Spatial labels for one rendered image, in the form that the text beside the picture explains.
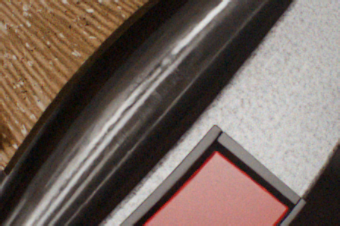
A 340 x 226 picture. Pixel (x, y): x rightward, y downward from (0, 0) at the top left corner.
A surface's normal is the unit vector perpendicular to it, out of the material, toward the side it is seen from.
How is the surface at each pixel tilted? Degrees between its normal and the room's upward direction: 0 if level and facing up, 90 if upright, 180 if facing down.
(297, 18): 0
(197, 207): 0
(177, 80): 31
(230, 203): 0
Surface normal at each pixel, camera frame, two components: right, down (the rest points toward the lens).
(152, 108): 0.38, 0.05
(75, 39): -0.02, -0.31
